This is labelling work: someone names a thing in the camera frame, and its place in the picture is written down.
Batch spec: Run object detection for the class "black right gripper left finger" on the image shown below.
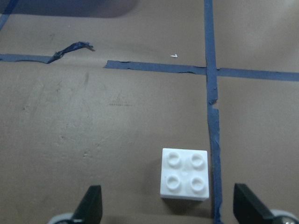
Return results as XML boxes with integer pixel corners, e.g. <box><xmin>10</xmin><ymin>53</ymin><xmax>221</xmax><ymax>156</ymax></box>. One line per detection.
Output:
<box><xmin>71</xmin><ymin>185</ymin><xmax>102</xmax><ymax>224</ymax></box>

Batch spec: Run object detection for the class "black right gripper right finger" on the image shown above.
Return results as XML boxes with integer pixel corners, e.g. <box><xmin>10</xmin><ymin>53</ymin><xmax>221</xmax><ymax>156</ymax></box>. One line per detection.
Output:
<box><xmin>233</xmin><ymin>183</ymin><xmax>274</xmax><ymax>224</ymax></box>

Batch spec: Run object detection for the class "white toy building block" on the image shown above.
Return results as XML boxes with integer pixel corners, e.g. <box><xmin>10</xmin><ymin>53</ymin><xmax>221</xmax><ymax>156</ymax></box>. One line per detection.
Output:
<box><xmin>160</xmin><ymin>148</ymin><xmax>210</xmax><ymax>201</ymax></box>

